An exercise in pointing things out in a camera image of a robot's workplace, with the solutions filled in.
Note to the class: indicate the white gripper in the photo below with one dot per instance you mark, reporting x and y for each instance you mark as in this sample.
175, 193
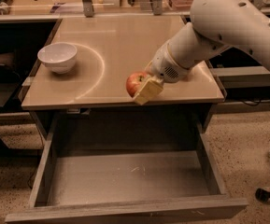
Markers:
163, 65

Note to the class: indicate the red apple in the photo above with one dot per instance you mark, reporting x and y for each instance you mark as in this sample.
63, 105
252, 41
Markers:
134, 81

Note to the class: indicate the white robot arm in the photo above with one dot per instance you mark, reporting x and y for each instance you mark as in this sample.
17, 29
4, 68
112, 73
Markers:
215, 25

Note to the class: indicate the open grey top drawer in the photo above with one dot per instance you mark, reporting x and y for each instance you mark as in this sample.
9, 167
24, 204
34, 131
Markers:
127, 168

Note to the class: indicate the grey cabinet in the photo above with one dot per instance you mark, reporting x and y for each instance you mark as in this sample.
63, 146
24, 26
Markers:
109, 50

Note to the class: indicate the white bowl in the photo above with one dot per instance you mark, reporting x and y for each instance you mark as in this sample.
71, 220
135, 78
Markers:
58, 57

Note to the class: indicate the black chair caster lower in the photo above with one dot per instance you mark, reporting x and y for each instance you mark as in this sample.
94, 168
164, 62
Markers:
262, 195

